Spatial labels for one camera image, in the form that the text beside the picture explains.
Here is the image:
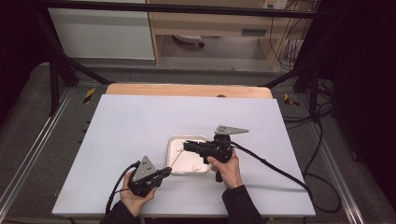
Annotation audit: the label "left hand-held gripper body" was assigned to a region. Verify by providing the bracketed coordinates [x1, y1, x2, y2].
[127, 155, 163, 199]

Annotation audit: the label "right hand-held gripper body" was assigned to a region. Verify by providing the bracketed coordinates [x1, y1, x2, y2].
[202, 125, 250, 183]

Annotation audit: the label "white rectangular tray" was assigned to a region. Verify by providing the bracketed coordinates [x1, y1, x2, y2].
[166, 134, 211, 175]

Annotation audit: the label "thin wooden skewer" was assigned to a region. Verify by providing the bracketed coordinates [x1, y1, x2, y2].
[168, 148, 184, 170]

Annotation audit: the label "person's right hand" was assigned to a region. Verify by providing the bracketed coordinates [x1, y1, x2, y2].
[206, 148, 243, 190]

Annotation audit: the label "person's left hand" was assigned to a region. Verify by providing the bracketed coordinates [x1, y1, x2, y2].
[120, 171, 157, 217]

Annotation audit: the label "light wooden table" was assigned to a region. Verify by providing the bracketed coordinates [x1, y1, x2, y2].
[106, 83, 274, 100]

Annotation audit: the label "yellow black striped tape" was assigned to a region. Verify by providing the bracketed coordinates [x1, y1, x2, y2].
[83, 88, 96, 105]
[283, 92, 300, 107]

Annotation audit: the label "white chair base with caster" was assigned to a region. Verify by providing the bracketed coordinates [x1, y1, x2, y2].
[172, 35, 205, 49]

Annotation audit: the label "black metal stand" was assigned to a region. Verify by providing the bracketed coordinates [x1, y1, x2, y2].
[34, 8, 116, 117]
[264, 18, 323, 122]

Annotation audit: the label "wooden desk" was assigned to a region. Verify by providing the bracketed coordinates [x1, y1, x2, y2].
[146, 0, 312, 68]

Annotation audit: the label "white cabinet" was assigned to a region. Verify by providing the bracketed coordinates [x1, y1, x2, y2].
[48, 7, 156, 61]

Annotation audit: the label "black curtain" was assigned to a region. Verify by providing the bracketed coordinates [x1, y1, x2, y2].
[0, 0, 50, 125]
[311, 0, 396, 213]

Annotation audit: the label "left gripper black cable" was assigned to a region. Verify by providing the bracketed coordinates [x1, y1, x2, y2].
[105, 160, 141, 216]

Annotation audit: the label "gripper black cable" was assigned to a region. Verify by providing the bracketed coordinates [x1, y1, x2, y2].
[105, 160, 141, 216]
[230, 141, 344, 214]

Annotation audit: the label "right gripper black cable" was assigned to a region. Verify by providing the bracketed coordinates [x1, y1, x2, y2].
[230, 141, 344, 214]

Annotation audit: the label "black floor cables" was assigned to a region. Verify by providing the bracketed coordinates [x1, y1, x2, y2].
[281, 102, 335, 129]

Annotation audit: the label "aluminium rail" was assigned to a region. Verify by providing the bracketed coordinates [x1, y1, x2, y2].
[306, 120, 365, 224]
[0, 88, 74, 213]

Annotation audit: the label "hanging black cables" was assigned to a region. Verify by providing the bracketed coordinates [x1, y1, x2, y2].
[269, 7, 312, 71]

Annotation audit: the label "black metal frame bar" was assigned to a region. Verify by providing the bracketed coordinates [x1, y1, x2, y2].
[40, 0, 318, 20]

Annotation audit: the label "white wall socket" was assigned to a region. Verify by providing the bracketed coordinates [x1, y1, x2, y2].
[262, 0, 289, 9]

